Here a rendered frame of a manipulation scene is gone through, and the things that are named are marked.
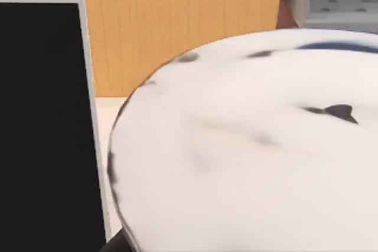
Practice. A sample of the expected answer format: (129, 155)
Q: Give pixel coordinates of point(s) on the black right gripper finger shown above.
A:
(116, 243)

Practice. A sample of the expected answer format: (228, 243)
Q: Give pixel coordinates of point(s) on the white cup with dark marks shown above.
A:
(242, 151)

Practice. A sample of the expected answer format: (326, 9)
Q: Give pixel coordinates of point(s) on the framed blackboard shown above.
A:
(44, 116)

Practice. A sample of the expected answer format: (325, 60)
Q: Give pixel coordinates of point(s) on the pale wooden drawer front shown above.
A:
(177, 27)

